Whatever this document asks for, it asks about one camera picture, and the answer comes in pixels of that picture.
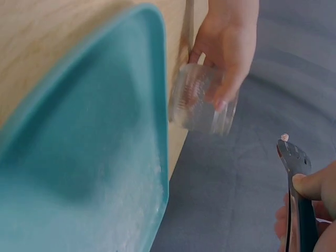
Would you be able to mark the person's right hand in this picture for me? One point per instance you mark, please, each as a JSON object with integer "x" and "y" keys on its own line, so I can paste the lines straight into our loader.
{"x": 325, "y": 183}

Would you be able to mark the small pale pink piece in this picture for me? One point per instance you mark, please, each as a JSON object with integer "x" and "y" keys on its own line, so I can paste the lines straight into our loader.
{"x": 284, "y": 136}

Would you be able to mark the person's left hand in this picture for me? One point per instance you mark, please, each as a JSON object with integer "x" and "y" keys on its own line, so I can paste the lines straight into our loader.
{"x": 228, "y": 39}

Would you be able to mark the teal plastic tray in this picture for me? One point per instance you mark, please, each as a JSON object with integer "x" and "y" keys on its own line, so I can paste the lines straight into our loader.
{"x": 86, "y": 136}

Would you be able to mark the clear ribbed glass cup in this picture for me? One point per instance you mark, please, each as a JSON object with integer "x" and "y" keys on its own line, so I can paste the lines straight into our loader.
{"x": 202, "y": 101}

